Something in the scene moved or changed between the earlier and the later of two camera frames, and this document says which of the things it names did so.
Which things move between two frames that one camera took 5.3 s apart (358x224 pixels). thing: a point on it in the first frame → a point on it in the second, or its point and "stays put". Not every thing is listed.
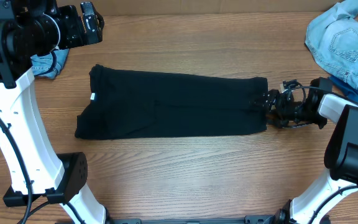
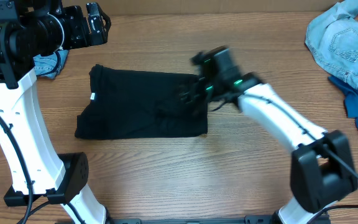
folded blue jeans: [51, 65] stays put
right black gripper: [274, 107] → [201, 83]
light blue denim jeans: [334, 39] stays put
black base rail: [260, 219] stays put
